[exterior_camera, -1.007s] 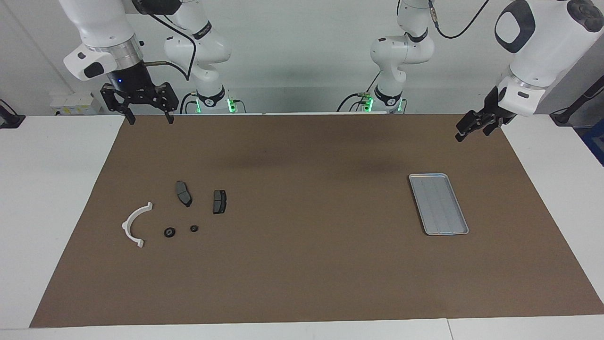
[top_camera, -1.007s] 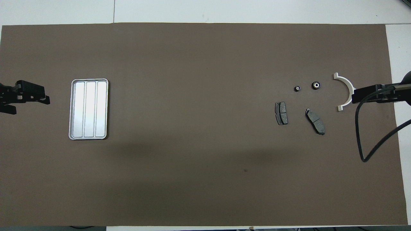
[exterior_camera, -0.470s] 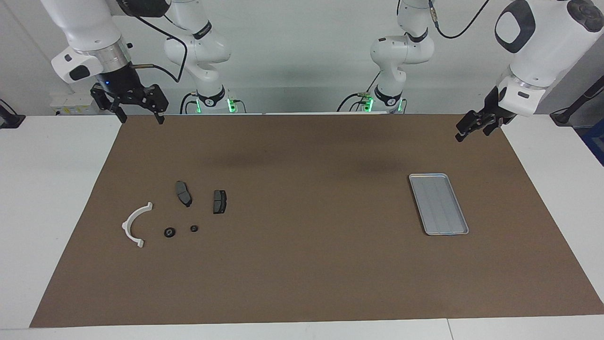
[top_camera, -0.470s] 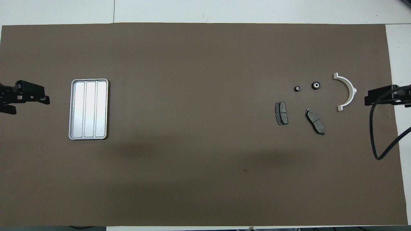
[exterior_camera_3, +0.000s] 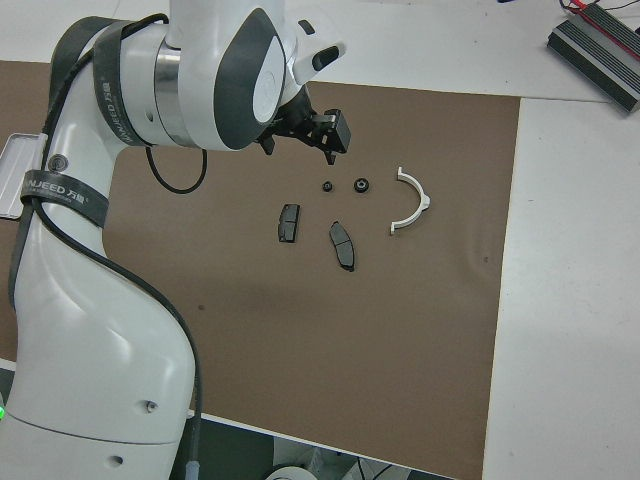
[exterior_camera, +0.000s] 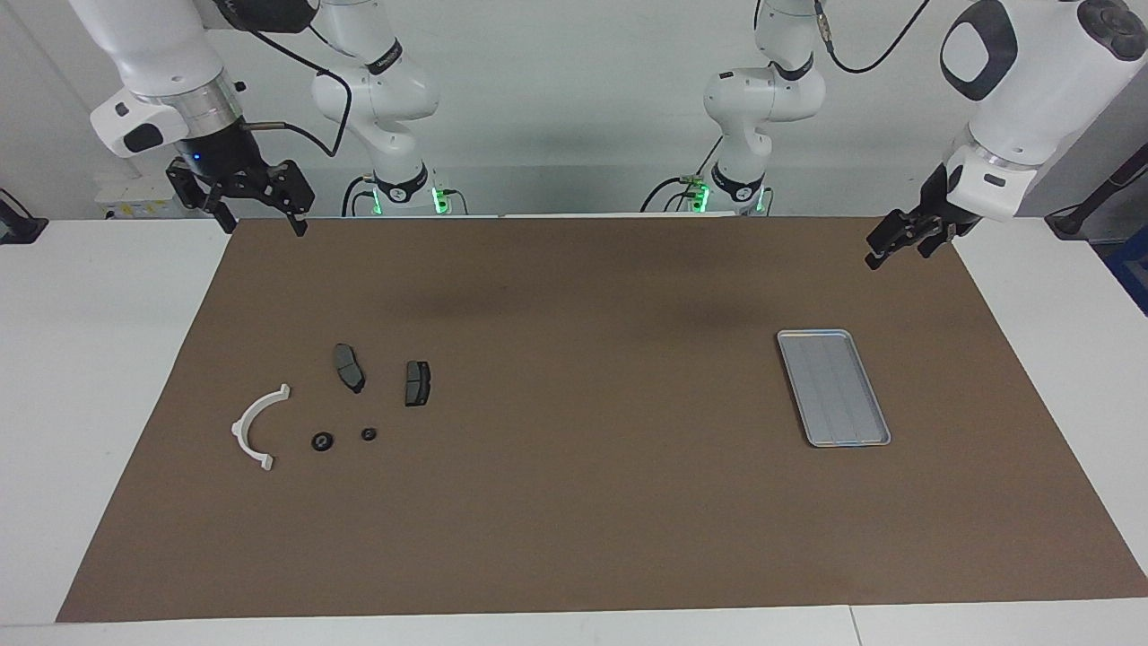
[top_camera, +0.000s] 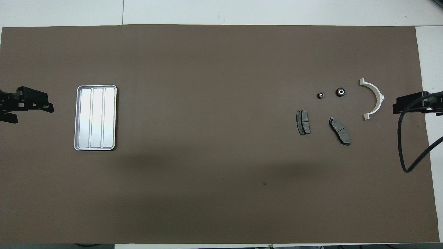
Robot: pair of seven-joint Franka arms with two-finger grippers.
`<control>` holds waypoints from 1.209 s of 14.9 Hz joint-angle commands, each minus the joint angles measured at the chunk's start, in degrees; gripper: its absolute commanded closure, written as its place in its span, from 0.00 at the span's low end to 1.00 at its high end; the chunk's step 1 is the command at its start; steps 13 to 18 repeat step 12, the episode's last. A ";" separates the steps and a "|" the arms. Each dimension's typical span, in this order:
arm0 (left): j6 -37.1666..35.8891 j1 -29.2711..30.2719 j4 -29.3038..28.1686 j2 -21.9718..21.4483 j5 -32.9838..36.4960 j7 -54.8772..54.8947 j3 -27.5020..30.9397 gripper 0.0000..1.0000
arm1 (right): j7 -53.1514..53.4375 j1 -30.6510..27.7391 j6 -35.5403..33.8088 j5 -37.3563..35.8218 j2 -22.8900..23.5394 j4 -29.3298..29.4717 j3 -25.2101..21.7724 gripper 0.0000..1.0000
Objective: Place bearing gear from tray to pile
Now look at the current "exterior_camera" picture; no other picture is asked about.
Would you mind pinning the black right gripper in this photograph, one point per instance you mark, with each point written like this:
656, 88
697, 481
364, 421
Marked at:
233, 170

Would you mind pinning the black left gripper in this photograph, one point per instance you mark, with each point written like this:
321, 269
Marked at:
928, 220

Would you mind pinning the large black bearing gear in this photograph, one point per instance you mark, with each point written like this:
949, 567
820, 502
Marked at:
322, 441

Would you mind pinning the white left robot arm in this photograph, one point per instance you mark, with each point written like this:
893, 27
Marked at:
1031, 90

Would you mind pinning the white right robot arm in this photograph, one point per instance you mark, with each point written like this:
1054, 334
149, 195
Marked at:
152, 45

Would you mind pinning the silver metal tray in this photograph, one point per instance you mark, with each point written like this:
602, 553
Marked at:
834, 390

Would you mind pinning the white box yellow labels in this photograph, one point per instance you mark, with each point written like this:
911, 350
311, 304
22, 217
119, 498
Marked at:
134, 202

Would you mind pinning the curved grey brake pad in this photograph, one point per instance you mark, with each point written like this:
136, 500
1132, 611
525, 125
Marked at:
348, 366

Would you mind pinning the rectangular grey brake pad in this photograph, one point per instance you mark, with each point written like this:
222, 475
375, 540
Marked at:
417, 384

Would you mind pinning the blue crate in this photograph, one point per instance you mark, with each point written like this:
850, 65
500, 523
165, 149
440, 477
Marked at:
1132, 274

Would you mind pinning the small black clamp stand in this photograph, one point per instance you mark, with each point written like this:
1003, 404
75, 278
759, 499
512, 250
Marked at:
18, 224

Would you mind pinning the brown table mat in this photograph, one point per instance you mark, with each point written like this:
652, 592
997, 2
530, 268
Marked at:
574, 520

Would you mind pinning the long black camera stand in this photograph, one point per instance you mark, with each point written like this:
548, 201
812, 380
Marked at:
1076, 215

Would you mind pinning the white curved plastic bracket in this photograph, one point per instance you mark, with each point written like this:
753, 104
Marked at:
244, 435

